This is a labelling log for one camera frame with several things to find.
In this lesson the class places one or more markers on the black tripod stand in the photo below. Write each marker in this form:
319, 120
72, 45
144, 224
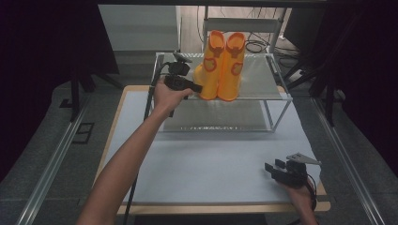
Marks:
75, 93
328, 93

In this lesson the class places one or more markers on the person's left hand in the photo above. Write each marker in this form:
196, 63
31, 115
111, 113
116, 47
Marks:
165, 100

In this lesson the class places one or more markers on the grey cabinet panel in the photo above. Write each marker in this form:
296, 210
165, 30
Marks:
140, 28

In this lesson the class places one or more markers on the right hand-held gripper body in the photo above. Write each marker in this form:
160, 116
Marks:
295, 175

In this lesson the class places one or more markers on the white table mat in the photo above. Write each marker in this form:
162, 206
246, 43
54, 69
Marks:
212, 168

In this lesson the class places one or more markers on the white metal stand frame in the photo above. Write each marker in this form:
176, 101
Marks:
250, 25

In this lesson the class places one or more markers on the person's right hand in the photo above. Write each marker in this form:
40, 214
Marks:
302, 198

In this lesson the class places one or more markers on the yellow rubber boot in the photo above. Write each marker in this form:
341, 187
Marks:
233, 75
209, 75

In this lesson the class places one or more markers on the aluminium floor rail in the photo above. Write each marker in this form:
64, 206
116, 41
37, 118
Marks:
53, 162
347, 162

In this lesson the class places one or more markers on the metal two-tier shoe rack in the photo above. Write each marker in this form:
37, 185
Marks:
259, 78

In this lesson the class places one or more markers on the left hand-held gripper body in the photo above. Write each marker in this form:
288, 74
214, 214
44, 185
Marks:
178, 68

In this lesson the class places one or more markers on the wooden table board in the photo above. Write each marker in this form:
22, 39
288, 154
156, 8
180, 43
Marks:
219, 208

